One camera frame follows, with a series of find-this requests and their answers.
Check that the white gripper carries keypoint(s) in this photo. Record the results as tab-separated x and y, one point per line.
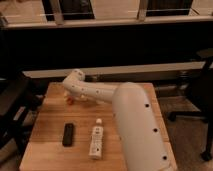
76	96

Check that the orange red pepper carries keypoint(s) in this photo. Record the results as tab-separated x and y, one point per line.
70	101

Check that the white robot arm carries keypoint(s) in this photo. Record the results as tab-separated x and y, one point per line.
141	138

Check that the white plastic bottle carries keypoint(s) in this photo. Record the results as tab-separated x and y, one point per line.
95	150

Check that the black rectangular remote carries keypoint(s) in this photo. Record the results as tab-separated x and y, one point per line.
68	134

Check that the black chair left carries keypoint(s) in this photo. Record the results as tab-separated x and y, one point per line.
15	102

